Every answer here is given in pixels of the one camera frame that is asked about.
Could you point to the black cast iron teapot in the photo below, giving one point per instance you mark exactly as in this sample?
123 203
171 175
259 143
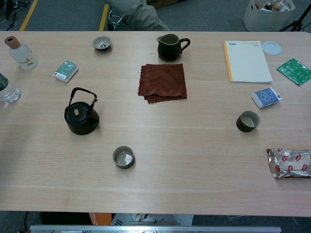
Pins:
80 122

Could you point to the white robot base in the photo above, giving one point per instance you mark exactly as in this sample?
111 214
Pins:
155 219

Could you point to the brown folded tea cloth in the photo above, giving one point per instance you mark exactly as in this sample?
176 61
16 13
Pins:
162 81

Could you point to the grey flared tea bowl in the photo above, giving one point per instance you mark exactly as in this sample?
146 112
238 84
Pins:
102 43

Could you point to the green tea packet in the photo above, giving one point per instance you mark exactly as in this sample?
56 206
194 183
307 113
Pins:
65 70

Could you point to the person leg beige trousers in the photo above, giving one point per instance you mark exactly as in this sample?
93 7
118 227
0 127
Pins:
141 14

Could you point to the chrome stool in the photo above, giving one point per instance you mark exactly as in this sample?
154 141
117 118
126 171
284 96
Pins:
116 20

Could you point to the white notebook yellow spine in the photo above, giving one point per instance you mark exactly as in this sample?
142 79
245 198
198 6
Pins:
247 61

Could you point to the blue tea packet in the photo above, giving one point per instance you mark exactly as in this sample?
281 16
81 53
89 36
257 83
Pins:
266 97

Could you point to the orange box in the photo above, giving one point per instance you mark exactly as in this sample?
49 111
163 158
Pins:
99 218

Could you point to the round white lid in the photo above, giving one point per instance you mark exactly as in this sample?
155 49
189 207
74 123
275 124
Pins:
272 48

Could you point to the silver foil bag red prints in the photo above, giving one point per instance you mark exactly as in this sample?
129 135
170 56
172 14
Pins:
289 165

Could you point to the frosted glass bottle cork cap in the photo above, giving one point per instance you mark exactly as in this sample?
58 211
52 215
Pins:
24 54

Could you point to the white storage bin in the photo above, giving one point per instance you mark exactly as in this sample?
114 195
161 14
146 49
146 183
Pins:
264 19

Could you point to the green sachet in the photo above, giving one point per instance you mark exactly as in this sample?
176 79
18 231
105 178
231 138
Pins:
295 71

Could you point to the black tripod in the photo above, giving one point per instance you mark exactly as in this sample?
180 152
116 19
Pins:
297 23

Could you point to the aluminium rail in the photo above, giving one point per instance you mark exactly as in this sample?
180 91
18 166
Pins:
155 229

